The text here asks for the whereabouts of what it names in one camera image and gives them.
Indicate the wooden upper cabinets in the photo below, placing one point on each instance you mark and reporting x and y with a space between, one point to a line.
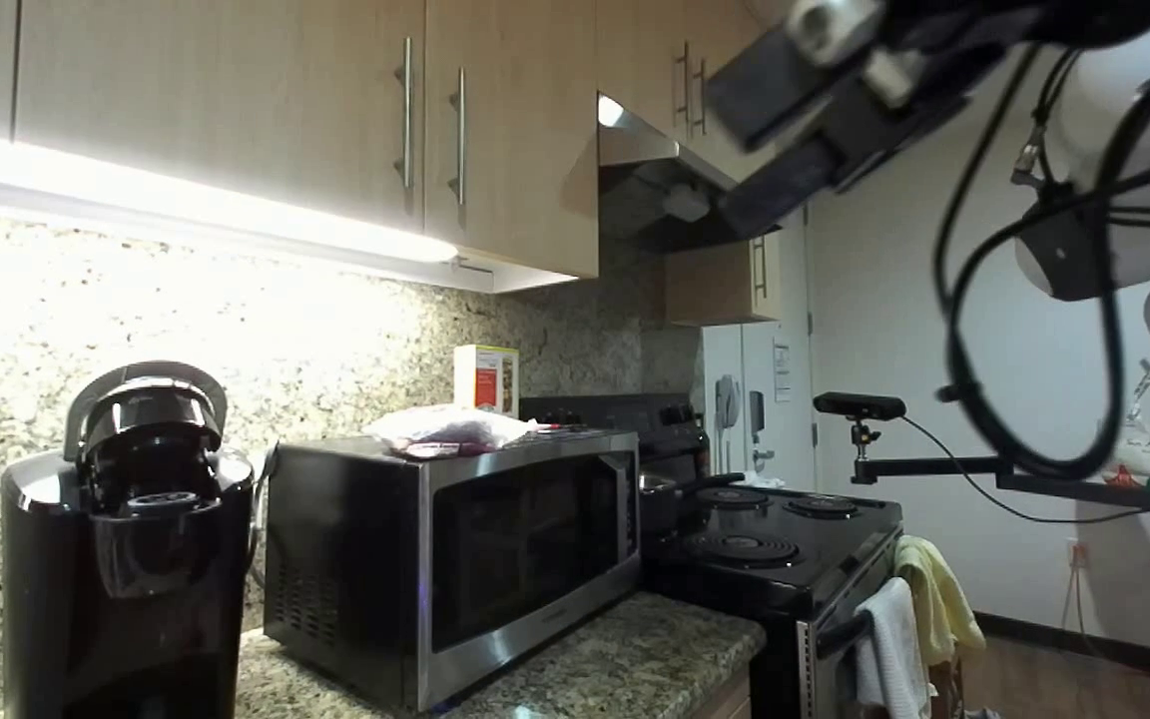
201 94

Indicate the dark range hood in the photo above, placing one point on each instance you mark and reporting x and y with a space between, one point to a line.
657 203

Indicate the stainless steel microwave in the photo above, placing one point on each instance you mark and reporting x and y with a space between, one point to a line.
508 545

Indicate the black coffee maker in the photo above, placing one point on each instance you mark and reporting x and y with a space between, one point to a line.
122 600

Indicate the white refrigerator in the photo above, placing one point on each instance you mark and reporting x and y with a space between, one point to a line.
781 364

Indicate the yellow towel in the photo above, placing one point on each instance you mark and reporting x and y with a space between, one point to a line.
942 600

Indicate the small wooden wall cabinet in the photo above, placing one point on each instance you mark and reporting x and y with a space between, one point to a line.
721 282

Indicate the under-cabinet light strip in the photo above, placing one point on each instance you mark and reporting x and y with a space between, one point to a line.
201 207

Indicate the white towel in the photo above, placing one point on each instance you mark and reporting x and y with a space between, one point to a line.
894 655

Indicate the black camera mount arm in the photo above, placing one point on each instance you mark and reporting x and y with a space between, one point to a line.
929 468

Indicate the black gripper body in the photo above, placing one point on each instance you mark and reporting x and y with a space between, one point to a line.
800 134

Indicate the black mounted camera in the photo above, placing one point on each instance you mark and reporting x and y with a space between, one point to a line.
858 406

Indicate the yellow-edged granola bar box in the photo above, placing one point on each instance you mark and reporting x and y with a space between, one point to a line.
485 380

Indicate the black electric stove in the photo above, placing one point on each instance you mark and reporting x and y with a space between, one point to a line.
777 545

